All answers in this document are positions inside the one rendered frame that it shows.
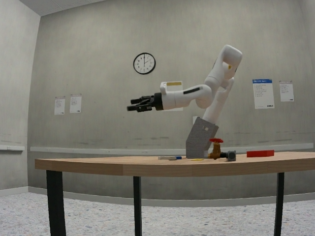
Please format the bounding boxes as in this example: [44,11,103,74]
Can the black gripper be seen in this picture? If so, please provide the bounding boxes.
[127,92,164,113]

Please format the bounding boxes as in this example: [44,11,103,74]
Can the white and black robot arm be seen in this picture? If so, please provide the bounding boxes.
[160,44,242,124]

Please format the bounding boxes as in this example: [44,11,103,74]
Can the red rectangular block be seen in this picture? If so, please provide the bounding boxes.
[247,150,274,157]

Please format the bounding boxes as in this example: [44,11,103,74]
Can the black pipe manifold with grey fittings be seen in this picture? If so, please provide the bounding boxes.
[208,138,236,161]

